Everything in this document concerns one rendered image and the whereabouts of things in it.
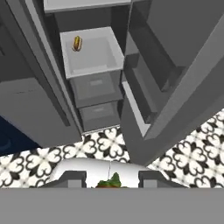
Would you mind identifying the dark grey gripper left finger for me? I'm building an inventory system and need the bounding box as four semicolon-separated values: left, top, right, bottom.
43;171;88;189

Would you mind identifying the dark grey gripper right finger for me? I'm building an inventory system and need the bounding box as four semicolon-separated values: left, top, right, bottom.
137;171;187;189

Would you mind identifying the strawberry with green leaves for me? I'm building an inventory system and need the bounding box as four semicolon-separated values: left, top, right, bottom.
95;171;130;189

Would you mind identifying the small grey fridge drawer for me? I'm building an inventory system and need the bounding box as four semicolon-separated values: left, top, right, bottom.
78;101;121;133

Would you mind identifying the large grey fridge drawer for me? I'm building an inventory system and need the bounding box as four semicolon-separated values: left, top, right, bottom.
69;71;124;109

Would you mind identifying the plain grey fridge door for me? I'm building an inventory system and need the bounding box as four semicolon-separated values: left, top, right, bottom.
0;0;83;149

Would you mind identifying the grey fridge door with bins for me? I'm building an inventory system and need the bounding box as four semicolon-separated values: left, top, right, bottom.
120;0;224;167

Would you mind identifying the white fridge shelf tray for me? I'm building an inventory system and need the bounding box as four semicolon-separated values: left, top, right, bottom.
59;26;125;81

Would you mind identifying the grey fridge body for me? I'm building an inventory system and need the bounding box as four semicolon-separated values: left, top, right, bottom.
24;0;134;136

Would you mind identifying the white glass fridge shelf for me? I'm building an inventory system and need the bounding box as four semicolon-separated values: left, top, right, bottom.
43;0;133;14

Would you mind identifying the white rounded object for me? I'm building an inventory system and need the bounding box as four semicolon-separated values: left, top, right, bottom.
47;157;170;189

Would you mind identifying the white-edged door bin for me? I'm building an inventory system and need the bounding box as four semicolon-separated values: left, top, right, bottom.
121;80;153;138

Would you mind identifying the dark blue cupboard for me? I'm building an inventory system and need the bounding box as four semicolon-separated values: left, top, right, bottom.
0;115;40;158

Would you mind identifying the hot dog in bun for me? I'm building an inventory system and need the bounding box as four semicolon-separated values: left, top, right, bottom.
72;35;83;53

